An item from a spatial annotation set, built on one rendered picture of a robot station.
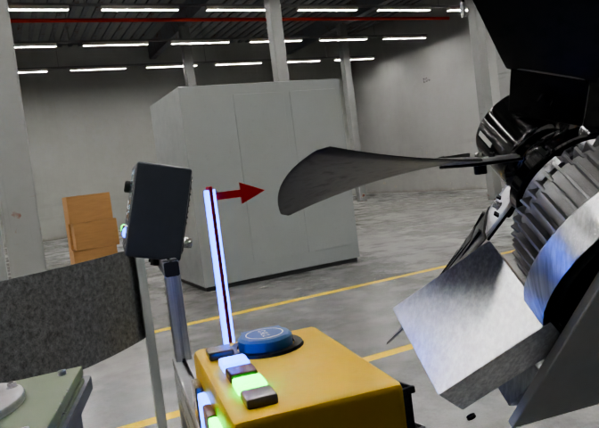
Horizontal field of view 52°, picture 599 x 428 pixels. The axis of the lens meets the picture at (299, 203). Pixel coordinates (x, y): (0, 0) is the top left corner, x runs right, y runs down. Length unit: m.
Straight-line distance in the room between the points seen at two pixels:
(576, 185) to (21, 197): 4.43
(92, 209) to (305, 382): 8.37
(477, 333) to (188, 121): 6.23
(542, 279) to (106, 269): 2.14
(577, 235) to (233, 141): 6.43
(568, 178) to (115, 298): 2.19
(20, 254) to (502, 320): 4.36
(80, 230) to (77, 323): 6.21
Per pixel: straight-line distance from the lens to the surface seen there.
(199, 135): 6.87
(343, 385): 0.37
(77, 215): 8.69
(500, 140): 0.85
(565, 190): 0.73
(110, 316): 2.66
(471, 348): 0.75
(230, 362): 0.42
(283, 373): 0.40
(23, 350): 2.41
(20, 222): 4.88
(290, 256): 7.24
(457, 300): 0.78
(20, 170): 4.88
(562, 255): 0.67
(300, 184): 0.74
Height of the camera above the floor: 1.20
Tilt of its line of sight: 3 degrees down
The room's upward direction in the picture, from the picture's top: 7 degrees counter-clockwise
